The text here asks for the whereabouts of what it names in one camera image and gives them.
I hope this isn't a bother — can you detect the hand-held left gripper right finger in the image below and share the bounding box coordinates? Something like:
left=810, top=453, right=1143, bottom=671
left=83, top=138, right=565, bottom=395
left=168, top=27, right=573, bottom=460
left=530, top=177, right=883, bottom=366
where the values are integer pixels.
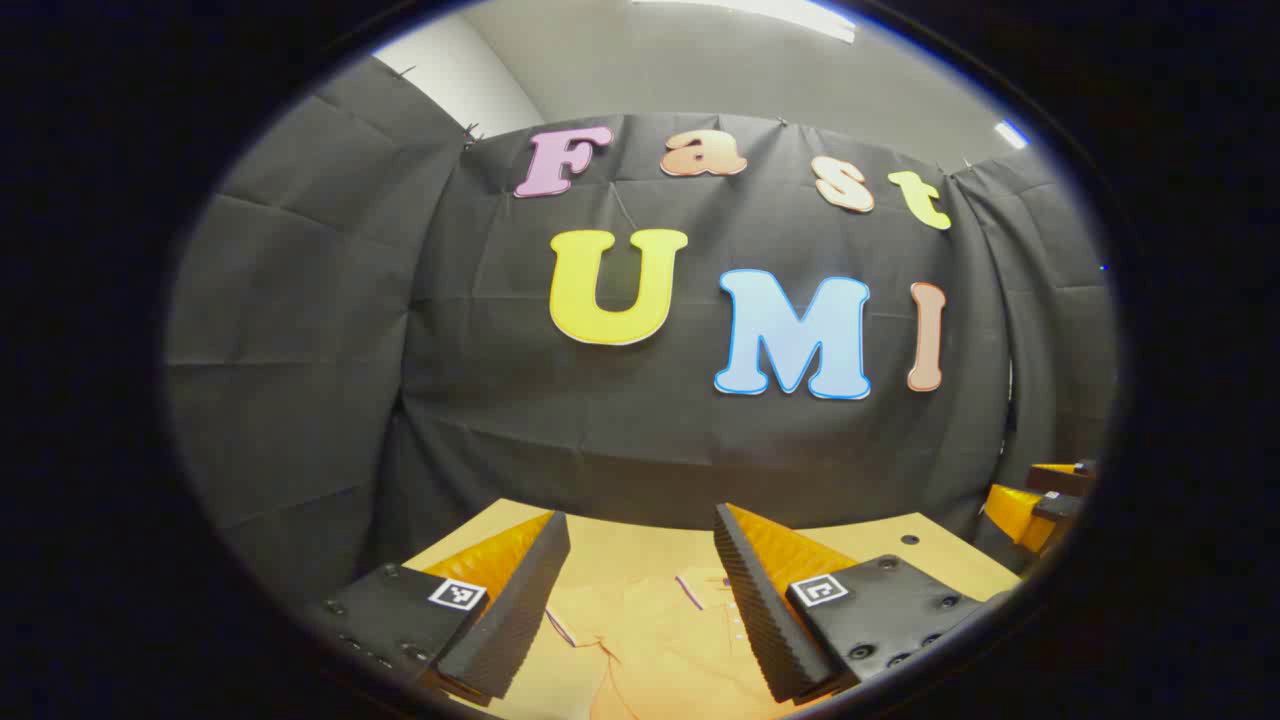
left=713, top=503, right=1011, bottom=707

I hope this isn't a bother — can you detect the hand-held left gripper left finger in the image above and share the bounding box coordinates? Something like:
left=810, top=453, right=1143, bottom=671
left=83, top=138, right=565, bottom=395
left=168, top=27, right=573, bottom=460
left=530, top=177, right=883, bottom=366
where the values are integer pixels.
left=320, top=510, right=572, bottom=707

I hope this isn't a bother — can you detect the orange T-shirt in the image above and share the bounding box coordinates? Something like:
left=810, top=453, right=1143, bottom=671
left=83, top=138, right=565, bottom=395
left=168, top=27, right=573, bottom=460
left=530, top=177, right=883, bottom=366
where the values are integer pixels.
left=487, top=566, right=801, bottom=720

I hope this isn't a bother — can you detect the long ceiling light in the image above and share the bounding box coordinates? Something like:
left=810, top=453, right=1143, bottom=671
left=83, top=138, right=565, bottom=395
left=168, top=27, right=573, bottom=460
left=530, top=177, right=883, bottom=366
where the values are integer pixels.
left=630, top=0, right=858, bottom=44

